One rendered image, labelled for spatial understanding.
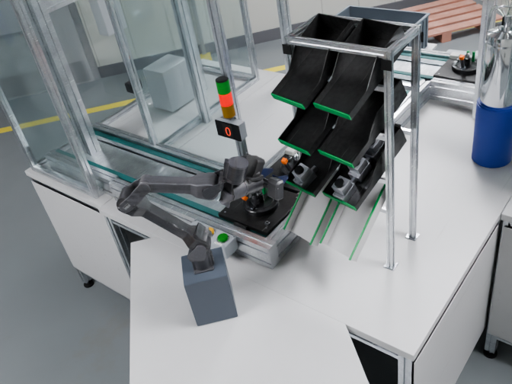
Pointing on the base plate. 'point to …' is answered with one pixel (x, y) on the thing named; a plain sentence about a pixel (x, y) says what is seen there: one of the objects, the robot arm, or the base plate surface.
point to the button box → (221, 242)
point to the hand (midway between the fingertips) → (272, 176)
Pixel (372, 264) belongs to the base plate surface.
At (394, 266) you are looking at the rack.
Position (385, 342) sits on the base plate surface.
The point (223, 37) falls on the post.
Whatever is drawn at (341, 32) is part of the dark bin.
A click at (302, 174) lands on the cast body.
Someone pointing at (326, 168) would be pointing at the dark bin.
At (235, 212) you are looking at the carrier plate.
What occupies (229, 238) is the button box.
